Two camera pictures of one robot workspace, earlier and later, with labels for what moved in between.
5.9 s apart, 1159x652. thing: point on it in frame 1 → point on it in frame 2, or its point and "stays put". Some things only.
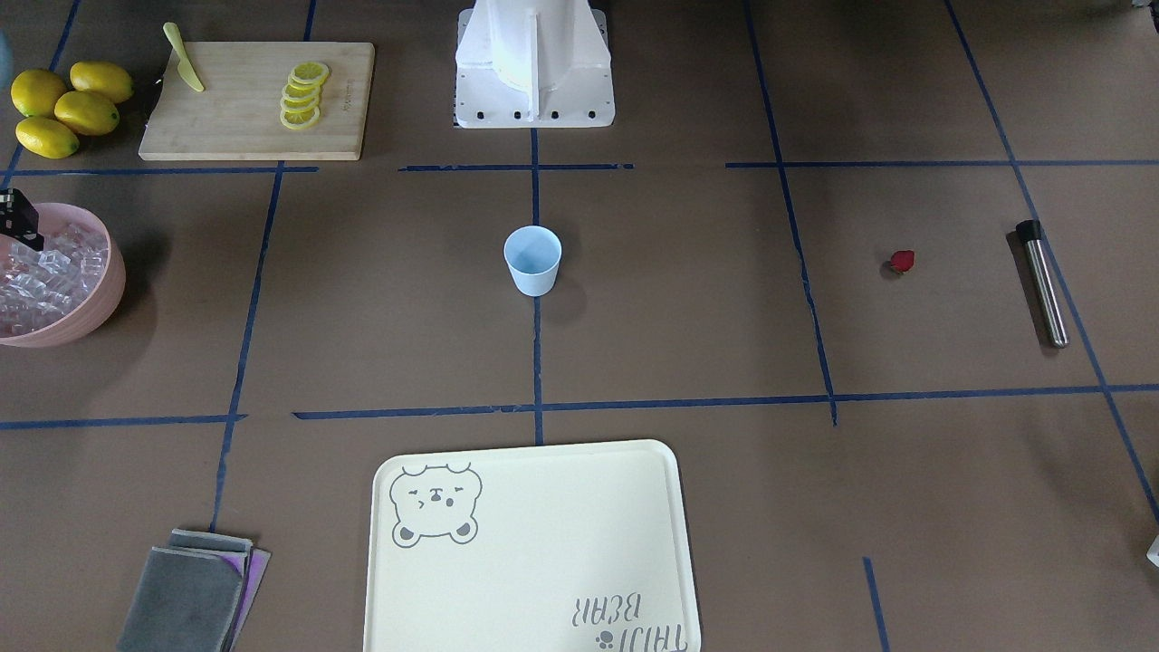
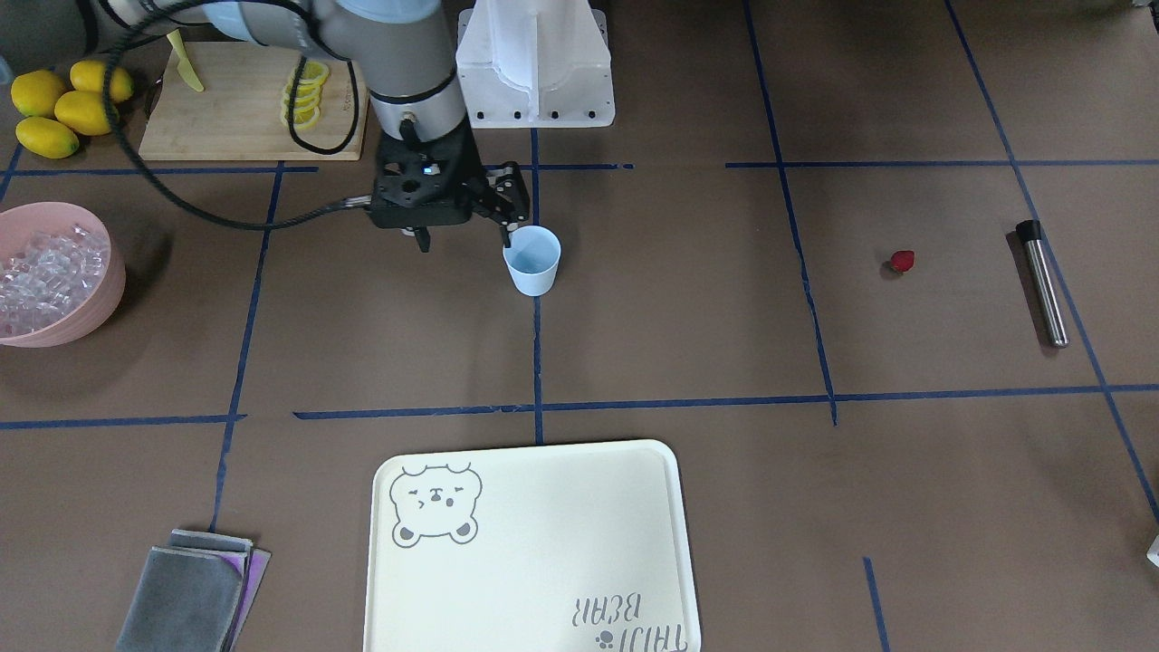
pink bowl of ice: [66, 291] stays put
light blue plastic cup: [533, 253] stays put
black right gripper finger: [19, 218] → [430, 184]
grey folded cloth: [194, 594] stays put
